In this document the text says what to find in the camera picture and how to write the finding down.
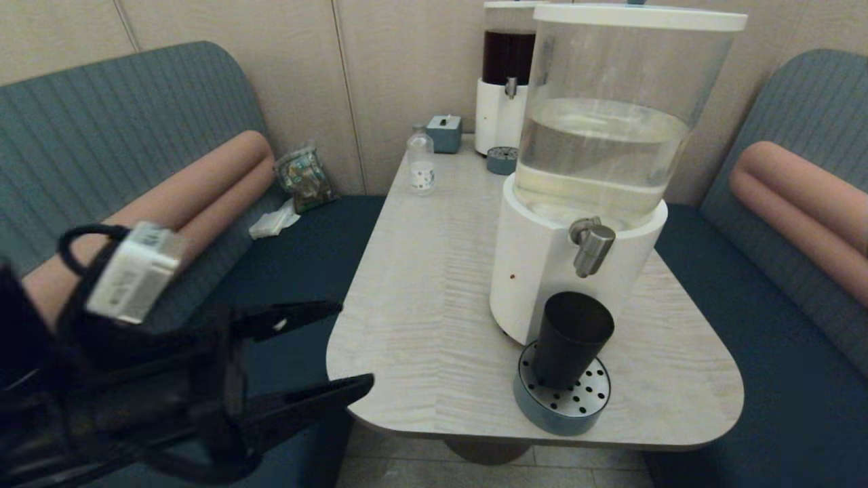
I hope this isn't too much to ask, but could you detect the water dispenser metal tap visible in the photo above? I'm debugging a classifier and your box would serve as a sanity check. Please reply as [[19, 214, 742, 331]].
[[568, 217, 616, 279]]

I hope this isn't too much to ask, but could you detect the clear water dispenser white base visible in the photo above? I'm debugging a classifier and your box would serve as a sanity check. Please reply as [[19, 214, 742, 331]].
[[489, 3, 748, 346]]

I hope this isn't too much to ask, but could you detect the left wrist black camera cable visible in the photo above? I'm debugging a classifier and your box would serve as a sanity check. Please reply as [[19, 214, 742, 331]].
[[58, 224, 133, 319]]

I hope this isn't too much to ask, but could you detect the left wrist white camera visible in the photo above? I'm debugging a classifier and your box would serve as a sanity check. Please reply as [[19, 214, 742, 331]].
[[85, 220, 191, 325]]

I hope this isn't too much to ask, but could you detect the teal upholstered bench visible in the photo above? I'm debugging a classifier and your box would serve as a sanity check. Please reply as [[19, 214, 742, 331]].
[[0, 41, 387, 488], [641, 49, 868, 488]]

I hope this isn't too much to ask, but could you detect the clear plastic water bottle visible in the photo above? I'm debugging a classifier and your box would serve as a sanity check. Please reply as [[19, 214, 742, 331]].
[[408, 125, 436, 197]]

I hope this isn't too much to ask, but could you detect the round perforated metal drip tray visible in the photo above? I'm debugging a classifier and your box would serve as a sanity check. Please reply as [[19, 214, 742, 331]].
[[486, 146, 519, 176], [513, 339, 611, 436]]

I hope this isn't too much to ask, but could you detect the table pedestal base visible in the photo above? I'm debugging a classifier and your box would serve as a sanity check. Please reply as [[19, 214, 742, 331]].
[[442, 437, 534, 466]]

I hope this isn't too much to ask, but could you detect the blue tissue box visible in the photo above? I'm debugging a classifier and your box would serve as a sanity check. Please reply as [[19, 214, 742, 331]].
[[427, 115, 463, 155]]

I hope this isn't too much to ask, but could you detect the water dispenser white lid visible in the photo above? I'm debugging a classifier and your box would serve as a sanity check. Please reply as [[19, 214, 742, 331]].
[[533, 3, 748, 33]]

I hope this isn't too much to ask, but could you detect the crumpled white tissue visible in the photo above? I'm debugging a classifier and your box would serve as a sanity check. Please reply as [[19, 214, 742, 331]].
[[249, 199, 301, 240]]

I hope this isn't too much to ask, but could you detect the black plastic cup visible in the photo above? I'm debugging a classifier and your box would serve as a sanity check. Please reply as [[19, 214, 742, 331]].
[[532, 291, 615, 390]]

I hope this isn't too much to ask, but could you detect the green snack bag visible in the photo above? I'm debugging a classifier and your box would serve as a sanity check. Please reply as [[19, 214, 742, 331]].
[[274, 144, 338, 214]]

